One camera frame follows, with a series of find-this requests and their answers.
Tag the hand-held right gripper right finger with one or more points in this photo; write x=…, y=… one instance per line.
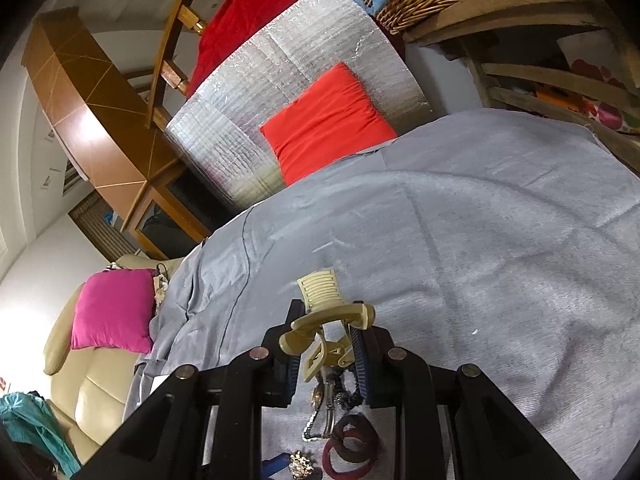
x=361, y=370

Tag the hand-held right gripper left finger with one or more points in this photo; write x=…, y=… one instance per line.
x=291, y=377

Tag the beige hair claw clip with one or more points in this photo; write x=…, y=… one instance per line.
x=327, y=317

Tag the gold brooch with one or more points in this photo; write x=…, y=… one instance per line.
x=300, y=465

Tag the grey bed sheet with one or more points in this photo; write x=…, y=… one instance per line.
x=450, y=240

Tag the pink cushion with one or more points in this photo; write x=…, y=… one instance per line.
x=112, y=310

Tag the beige leather sofa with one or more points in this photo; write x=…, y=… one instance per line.
x=85, y=385

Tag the orange-red cushion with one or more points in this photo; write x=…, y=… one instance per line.
x=325, y=122

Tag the teal cloth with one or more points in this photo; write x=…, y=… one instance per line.
x=40, y=430

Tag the brown wooden cabinet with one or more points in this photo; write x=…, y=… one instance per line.
x=95, y=125

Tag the wooden chair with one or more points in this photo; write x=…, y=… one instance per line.
x=172, y=55

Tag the red cloth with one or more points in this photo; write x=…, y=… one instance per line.
x=240, y=15

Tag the floral printed cloth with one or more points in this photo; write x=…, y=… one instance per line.
x=602, y=85

